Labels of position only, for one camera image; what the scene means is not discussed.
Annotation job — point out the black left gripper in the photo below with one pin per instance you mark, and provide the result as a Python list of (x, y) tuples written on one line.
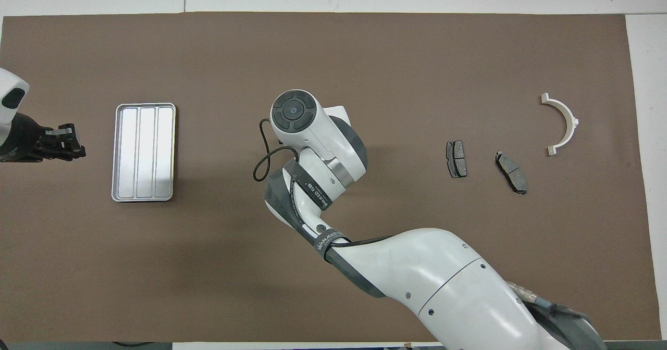
[(26, 141)]

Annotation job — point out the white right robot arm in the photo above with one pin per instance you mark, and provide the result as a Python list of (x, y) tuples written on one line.
[(443, 277)]

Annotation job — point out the silver metal tray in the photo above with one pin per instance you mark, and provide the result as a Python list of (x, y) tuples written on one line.
[(143, 152)]

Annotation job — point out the brown table mat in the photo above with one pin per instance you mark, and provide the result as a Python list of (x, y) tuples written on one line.
[(208, 266)]

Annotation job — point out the dark grey brake pad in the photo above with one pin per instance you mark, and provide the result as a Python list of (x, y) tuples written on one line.
[(511, 173), (457, 159)]

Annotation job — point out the white curved plastic bracket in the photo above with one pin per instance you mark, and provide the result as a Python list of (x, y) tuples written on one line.
[(569, 118)]

